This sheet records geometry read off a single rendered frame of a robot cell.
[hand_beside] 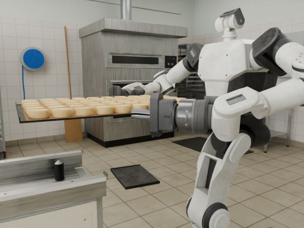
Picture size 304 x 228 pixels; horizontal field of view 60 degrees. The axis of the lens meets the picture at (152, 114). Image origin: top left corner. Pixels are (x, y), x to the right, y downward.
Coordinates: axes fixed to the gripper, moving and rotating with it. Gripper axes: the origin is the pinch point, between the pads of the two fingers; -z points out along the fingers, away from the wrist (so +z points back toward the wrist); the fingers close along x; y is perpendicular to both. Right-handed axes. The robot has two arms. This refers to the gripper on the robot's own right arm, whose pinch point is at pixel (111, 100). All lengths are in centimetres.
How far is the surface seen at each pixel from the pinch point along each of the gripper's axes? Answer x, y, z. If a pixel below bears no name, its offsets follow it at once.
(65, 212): -26, 7, -45
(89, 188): -21.5, 11.2, -39.1
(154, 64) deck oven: 28, -82, 342
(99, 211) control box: -31.1, 11.1, -33.7
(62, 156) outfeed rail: -19.7, -11.1, -20.5
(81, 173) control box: -24.9, -2.6, -21.2
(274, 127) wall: -82, 125, 404
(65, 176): -24.8, -6.2, -25.7
